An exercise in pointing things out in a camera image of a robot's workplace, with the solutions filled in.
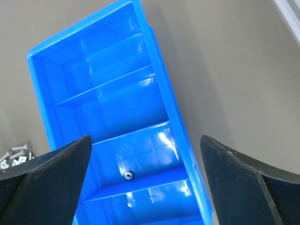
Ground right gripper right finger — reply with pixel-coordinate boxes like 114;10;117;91
200;135;300;225

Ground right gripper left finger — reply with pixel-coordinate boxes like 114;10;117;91
0;135;92;225

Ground lone hex nut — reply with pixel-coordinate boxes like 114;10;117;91
124;171;133;180

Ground long silver screw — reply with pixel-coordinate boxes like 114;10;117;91
12;143;32;154
0;150;14;162

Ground blue compartment bin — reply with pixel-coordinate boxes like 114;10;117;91
27;0;213;225

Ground right aluminium frame post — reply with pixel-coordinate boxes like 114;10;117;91
272;0;300;45

